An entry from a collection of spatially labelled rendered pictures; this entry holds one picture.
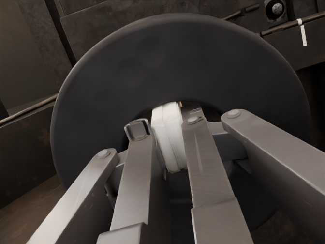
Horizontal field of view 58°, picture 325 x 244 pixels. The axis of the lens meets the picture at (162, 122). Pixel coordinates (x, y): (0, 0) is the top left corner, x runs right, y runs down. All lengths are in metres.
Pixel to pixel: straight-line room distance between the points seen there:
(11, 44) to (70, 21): 6.85
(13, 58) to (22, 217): 7.16
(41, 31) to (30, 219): 3.01
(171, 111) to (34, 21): 3.30
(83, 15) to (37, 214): 0.44
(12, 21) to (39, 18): 4.12
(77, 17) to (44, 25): 2.66
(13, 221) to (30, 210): 0.03
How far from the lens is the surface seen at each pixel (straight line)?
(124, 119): 0.16
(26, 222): 0.48
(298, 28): 0.65
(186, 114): 0.16
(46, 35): 3.39
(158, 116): 0.15
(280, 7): 0.76
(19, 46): 7.50
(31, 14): 3.43
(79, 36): 0.73
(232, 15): 0.70
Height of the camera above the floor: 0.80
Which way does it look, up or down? 18 degrees down
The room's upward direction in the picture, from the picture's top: 19 degrees counter-clockwise
